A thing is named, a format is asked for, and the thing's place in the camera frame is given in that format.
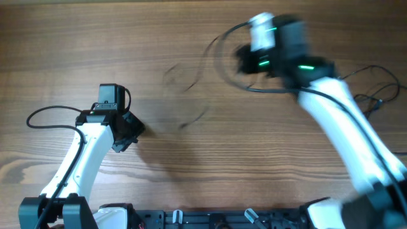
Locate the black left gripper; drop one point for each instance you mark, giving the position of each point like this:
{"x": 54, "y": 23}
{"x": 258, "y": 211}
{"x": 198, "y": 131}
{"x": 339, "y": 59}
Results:
{"x": 138, "y": 128}

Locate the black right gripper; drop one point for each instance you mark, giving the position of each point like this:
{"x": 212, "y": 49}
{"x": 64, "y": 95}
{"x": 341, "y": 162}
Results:
{"x": 243, "y": 58}

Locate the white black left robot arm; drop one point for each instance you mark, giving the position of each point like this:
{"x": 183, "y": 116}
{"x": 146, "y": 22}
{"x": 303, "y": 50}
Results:
{"x": 107, "y": 125}

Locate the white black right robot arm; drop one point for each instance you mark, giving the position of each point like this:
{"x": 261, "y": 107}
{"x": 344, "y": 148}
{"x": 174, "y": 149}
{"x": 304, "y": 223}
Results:
{"x": 278, "y": 46}

